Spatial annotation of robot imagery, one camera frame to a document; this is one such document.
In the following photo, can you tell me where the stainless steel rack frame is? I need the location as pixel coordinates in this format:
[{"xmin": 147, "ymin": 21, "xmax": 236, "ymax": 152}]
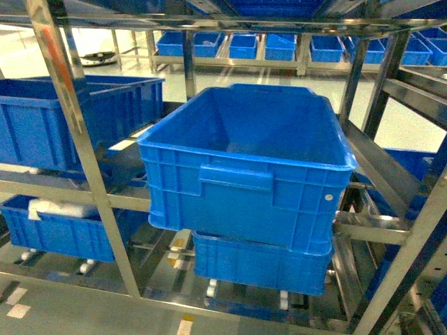
[{"xmin": 1, "ymin": 1, "xmax": 446, "ymax": 334}]

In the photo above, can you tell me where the blue crate lower left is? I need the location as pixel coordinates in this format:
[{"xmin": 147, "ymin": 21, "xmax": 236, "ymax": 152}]
[{"xmin": 0, "ymin": 194, "xmax": 147, "ymax": 263}]

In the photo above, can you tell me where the blue crate under centre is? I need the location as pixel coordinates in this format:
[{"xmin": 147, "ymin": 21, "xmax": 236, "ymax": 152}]
[{"xmin": 192, "ymin": 232, "xmax": 334, "ymax": 296}]

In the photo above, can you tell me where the large blue crate centre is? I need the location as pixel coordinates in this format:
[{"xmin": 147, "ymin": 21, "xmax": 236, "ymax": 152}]
[{"xmin": 137, "ymin": 85, "xmax": 357, "ymax": 255}]

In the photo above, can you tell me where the blue crate upper left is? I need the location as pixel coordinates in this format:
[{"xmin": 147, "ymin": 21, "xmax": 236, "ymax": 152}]
[{"xmin": 1, "ymin": 75, "xmax": 164, "ymax": 171}]

